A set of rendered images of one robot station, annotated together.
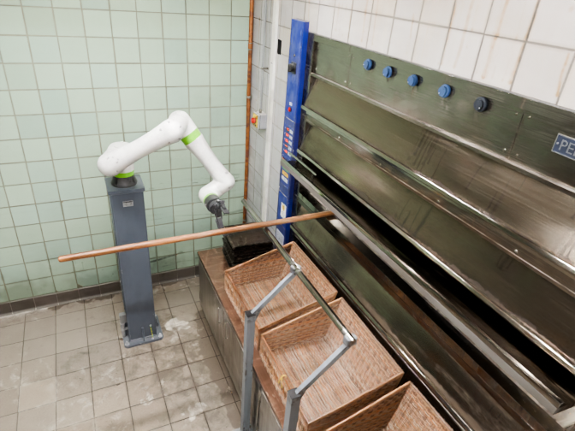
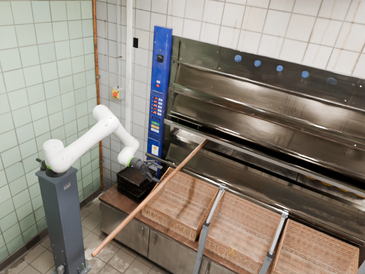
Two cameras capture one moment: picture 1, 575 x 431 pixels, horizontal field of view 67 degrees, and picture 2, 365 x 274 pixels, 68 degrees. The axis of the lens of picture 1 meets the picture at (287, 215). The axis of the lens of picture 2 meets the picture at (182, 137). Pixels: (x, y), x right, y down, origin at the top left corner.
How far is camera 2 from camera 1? 1.37 m
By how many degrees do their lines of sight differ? 33
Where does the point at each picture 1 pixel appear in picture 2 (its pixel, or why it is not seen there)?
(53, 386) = not seen: outside the picture
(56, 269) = not seen: outside the picture
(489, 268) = (338, 155)
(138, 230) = (73, 201)
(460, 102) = (315, 79)
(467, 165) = (321, 110)
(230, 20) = (81, 22)
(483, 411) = (335, 217)
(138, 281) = (74, 238)
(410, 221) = (281, 141)
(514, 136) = (352, 95)
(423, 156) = (290, 108)
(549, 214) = not seen: outside the picture
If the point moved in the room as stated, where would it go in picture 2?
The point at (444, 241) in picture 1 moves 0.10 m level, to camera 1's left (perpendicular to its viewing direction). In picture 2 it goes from (308, 148) to (300, 150)
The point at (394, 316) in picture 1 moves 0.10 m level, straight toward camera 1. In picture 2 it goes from (269, 190) to (276, 198)
